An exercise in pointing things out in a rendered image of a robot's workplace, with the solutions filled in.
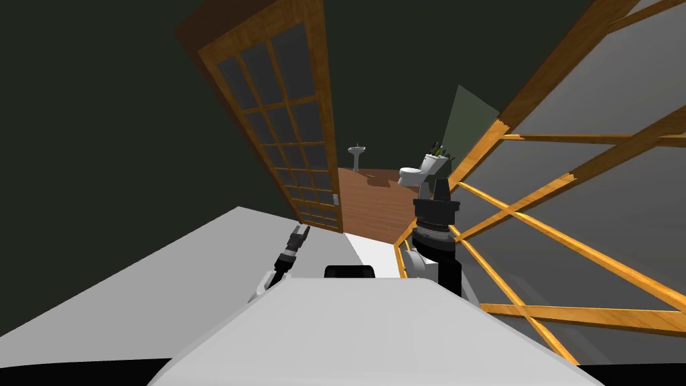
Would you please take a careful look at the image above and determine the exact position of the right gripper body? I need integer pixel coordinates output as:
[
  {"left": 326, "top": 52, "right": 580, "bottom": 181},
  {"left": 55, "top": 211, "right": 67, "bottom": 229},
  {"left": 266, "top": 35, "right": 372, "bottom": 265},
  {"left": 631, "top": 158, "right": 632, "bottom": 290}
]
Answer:
[{"left": 412, "top": 178, "right": 462, "bottom": 216}]

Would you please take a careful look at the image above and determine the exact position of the white toilet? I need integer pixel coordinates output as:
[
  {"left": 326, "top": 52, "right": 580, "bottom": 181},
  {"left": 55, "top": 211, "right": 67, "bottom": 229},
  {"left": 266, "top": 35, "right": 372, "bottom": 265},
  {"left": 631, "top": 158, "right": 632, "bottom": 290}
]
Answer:
[{"left": 398, "top": 141, "right": 450, "bottom": 200}]

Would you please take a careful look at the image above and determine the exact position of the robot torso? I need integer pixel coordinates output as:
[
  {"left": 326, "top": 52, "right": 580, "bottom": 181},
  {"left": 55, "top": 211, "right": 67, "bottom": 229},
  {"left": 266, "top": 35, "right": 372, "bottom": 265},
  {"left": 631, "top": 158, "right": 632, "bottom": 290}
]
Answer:
[{"left": 147, "top": 265, "right": 606, "bottom": 386}]

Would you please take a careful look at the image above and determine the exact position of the wooden glass-paned door leaf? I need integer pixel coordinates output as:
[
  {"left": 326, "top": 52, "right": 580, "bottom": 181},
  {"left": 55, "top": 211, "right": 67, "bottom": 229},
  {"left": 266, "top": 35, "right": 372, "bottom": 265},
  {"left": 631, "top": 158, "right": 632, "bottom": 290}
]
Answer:
[
  {"left": 393, "top": 0, "right": 686, "bottom": 367},
  {"left": 174, "top": 0, "right": 345, "bottom": 235}
]

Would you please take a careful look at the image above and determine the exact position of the white pedestal sink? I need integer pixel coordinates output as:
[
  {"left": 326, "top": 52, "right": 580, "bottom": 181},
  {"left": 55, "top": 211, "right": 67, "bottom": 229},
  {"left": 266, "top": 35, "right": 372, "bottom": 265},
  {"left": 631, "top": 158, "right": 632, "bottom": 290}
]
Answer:
[{"left": 347, "top": 143, "right": 368, "bottom": 173}]

